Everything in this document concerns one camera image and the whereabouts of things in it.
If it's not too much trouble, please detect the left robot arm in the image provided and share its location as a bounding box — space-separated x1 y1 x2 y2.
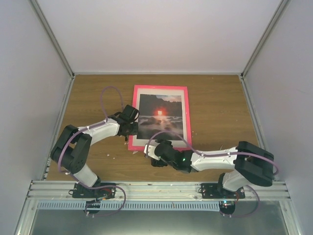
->
50 105 139 198

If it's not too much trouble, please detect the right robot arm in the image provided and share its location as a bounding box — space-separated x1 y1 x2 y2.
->
144 140 278 198

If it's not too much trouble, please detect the sunset photo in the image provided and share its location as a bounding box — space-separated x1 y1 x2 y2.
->
137 94 184 141

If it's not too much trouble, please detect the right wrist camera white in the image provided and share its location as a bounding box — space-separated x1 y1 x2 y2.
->
143 144 160 160

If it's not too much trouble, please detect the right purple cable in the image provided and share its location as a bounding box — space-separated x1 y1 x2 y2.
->
148 130 281 177

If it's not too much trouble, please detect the purple cable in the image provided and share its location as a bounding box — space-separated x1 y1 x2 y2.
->
56 86 124 177
148 130 281 177

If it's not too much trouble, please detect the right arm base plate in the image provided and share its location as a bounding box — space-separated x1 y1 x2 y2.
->
198 183 246 199

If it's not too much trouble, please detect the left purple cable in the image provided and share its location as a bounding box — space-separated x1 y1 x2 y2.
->
56 86 124 177

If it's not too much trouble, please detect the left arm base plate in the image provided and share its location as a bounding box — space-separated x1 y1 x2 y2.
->
68 183 116 199

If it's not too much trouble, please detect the aluminium front rail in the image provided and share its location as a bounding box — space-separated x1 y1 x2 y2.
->
26 181 291 201

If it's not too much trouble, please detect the grey slotted cable duct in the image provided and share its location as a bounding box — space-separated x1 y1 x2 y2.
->
37 200 220 212

